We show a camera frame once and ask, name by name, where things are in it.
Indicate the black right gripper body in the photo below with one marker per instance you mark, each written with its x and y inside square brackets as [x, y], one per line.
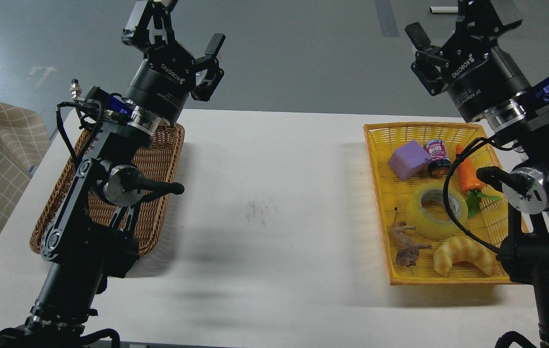
[480, 75]

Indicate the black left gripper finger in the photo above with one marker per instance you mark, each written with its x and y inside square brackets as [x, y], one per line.
[209, 65]
[149, 26]

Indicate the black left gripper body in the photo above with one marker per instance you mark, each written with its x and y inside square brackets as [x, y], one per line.
[161, 84]

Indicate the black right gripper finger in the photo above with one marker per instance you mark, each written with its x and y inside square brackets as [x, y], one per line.
[429, 60]
[483, 22]

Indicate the yellow tape roll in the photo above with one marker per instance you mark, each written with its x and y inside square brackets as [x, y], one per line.
[426, 211]

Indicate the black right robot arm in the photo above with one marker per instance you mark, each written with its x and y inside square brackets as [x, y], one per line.
[524, 254]

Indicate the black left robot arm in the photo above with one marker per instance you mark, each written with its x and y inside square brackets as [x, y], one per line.
[91, 236]

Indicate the white stand base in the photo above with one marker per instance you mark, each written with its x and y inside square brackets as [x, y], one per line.
[443, 9]

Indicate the small pink can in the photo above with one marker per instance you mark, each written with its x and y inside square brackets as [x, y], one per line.
[440, 163]

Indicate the purple foam block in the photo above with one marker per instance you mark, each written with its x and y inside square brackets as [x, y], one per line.
[409, 160]

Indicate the orange toy carrot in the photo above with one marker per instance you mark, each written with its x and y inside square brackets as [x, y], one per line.
[472, 187]

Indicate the yellow plastic basket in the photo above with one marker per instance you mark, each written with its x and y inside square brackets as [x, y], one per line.
[392, 197]

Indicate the toy croissant bread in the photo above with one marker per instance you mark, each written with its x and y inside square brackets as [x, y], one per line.
[463, 249]

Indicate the brown toy animal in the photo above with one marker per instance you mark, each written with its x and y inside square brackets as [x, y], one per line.
[408, 251]

